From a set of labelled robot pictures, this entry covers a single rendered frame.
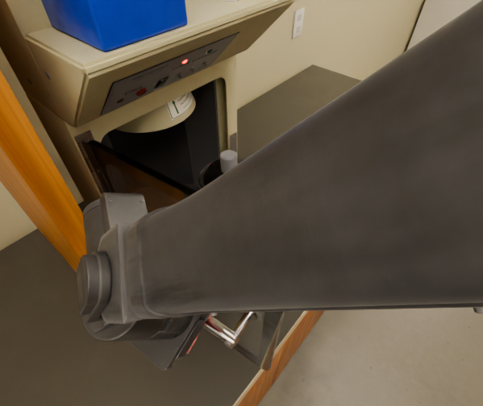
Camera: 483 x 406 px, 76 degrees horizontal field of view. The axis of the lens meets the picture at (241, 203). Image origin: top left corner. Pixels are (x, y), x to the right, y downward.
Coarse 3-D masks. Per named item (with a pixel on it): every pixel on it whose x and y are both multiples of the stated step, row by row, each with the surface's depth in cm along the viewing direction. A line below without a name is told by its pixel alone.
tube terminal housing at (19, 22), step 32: (0, 0) 29; (32, 0) 30; (0, 32) 35; (32, 64) 34; (224, 64) 54; (32, 96) 41; (160, 96) 47; (224, 96) 62; (64, 128) 39; (96, 128) 42; (224, 128) 68; (64, 160) 50; (96, 192) 48
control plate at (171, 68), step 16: (208, 48) 39; (224, 48) 43; (160, 64) 34; (176, 64) 37; (192, 64) 41; (208, 64) 46; (128, 80) 32; (144, 80) 35; (176, 80) 43; (112, 96) 34; (128, 96) 37
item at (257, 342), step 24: (96, 144) 38; (120, 168) 38; (144, 168) 35; (120, 192) 42; (144, 192) 38; (168, 192) 34; (192, 192) 32; (264, 312) 40; (216, 336) 61; (240, 336) 52; (264, 336) 45; (264, 360) 53
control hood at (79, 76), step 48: (192, 0) 39; (240, 0) 39; (288, 0) 41; (48, 48) 29; (96, 48) 28; (144, 48) 29; (192, 48) 35; (240, 48) 49; (96, 96) 31; (144, 96) 42
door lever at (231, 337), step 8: (208, 320) 41; (216, 320) 41; (240, 320) 42; (248, 320) 42; (208, 328) 41; (216, 328) 41; (224, 328) 41; (240, 328) 41; (224, 336) 40; (232, 336) 40; (232, 344) 40
